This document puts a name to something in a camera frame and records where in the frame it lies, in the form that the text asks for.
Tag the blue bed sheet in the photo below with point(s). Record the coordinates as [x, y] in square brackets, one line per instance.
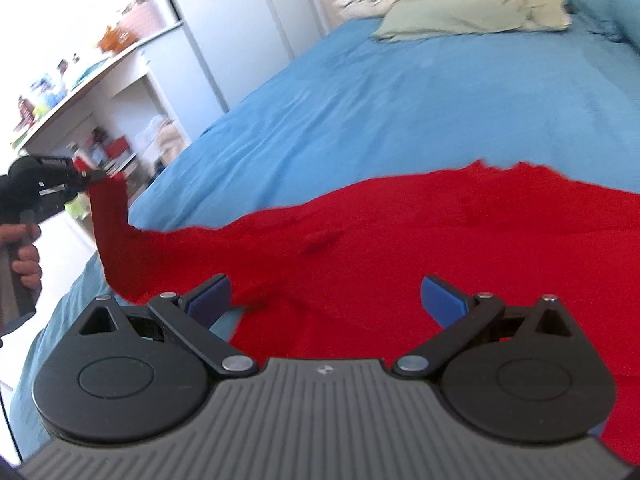
[400, 105]

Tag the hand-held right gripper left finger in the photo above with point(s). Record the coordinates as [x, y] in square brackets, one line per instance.
[212, 299]

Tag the blue pillow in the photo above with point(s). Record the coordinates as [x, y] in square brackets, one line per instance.
[607, 10]

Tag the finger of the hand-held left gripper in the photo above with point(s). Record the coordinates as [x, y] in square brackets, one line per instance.
[92, 176]

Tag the red box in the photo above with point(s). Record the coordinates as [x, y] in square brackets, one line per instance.
[116, 148]

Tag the red garment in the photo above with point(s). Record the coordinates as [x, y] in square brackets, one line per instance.
[425, 240]

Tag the white shelf unit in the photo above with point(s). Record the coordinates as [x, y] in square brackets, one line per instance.
[85, 110]

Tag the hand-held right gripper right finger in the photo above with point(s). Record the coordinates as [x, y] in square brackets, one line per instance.
[440, 299]

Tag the pink basket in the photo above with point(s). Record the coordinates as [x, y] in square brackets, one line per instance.
[142, 12]

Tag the orange toy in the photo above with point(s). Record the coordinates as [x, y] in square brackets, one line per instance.
[117, 40]

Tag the green pillow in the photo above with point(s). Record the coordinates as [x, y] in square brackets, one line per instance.
[475, 10]

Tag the person's left hand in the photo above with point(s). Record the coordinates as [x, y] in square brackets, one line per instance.
[22, 260]

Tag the white wardrobe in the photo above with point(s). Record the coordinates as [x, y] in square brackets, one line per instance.
[240, 25]

